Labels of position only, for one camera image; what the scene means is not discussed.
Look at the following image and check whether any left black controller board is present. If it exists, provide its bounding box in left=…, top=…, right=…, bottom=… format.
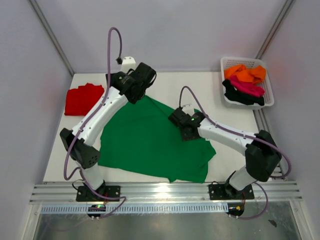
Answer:
left=86, top=204, right=106, bottom=219

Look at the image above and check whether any right black controller board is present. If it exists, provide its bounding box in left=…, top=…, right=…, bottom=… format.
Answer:
left=226, top=203, right=245, bottom=218

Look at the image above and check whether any black t shirt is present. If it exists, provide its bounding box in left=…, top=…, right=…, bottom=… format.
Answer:
left=222, top=79, right=265, bottom=106

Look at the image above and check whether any orange t shirt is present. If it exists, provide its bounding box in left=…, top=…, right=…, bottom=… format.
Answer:
left=223, top=64, right=267, bottom=85

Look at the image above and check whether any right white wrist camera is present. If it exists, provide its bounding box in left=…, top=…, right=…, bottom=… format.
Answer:
left=181, top=104, right=195, bottom=116

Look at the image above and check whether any left corner frame post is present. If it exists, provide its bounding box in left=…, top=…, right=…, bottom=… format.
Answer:
left=27, top=0, right=75, bottom=77

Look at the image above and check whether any folded red t shirt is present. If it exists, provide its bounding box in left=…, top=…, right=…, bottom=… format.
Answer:
left=64, top=83, right=105, bottom=116

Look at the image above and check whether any aluminium front rail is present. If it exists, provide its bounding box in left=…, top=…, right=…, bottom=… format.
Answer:
left=29, top=181, right=303, bottom=204

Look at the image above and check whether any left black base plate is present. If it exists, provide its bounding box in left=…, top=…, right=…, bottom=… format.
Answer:
left=75, top=185, right=121, bottom=202

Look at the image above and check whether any white slotted cable duct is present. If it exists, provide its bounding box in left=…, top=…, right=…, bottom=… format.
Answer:
left=40, top=202, right=228, bottom=215

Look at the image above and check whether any pink t shirt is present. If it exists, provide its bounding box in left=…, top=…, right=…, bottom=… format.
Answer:
left=229, top=75, right=265, bottom=98

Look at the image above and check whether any right corner frame post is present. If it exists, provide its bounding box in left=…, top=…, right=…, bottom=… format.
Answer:
left=255, top=0, right=296, bottom=60

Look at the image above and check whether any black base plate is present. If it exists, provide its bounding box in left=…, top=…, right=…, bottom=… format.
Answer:
left=75, top=185, right=121, bottom=202
left=208, top=182, right=255, bottom=200

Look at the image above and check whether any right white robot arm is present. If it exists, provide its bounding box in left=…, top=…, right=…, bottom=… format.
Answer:
left=168, top=107, right=282, bottom=200

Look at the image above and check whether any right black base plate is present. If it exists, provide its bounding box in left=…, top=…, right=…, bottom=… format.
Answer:
left=208, top=182, right=255, bottom=200

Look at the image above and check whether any white plastic basket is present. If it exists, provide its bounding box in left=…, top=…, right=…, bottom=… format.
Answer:
left=220, top=57, right=275, bottom=110

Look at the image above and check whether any corner frame post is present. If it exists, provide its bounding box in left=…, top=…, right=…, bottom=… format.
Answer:
left=27, top=0, right=75, bottom=77
left=255, top=0, right=296, bottom=60

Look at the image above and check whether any black controller board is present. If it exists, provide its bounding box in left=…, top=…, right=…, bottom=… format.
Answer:
left=226, top=203, right=245, bottom=218
left=86, top=204, right=106, bottom=219

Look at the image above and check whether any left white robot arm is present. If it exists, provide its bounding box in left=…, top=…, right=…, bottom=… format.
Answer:
left=59, top=62, right=157, bottom=201

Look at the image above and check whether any green t shirt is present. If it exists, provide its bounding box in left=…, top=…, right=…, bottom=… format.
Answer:
left=98, top=96, right=216, bottom=183

